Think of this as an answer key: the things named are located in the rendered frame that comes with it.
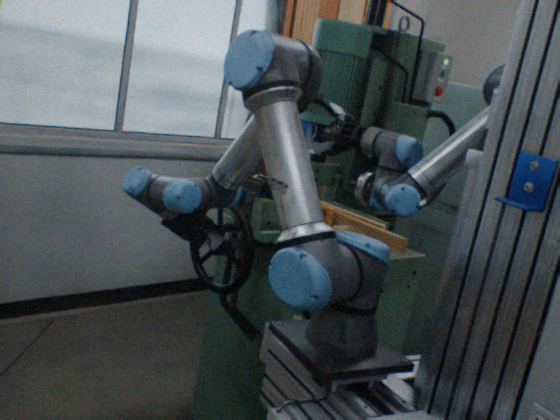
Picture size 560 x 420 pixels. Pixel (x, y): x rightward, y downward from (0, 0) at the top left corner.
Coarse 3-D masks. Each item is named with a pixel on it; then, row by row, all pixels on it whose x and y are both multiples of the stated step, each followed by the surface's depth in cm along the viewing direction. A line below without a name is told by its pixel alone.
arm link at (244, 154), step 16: (320, 64) 126; (320, 80) 128; (304, 96) 129; (256, 128) 137; (240, 144) 140; (256, 144) 139; (224, 160) 144; (240, 160) 142; (256, 160) 142; (224, 176) 145; (240, 176) 145; (224, 192) 147; (240, 192) 153; (208, 208) 149
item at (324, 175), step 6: (312, 162) 198; (318, 162) 200; (330, 162) 206; (312, 168) 195; (318, 168) 196; (324, 168) 198; (330, 168) 200; (336, 168) 202; (318, 174) 197; (324, 174) 199; (330, 174) 201; (318, 180) 198; (324, 180) 200; (330, 180) 202
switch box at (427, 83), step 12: (420, 60) 203; (432, 60) 200; (420, 72) 203; (432, 72) 200; (420, 84) 203; (432, 84) 201; (444, 84) 205; (420, 96) 203; (432, 96) 203; (444, 96) 207
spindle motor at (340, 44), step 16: (320, 32) 186; (336, 32) 183; (352, 32) 183; (368, 32) 186; (320, 48) 186; (336, 48) 184; (352, 48) 184; (368, 48) 190; (336, 64) 185; (352, 64) 186; (336, 80) 186; (352, 80) 188; (336, 96) 188; (352, 96) 190; (304, 112) 192; (320, 112) 189; (352, 112) 193
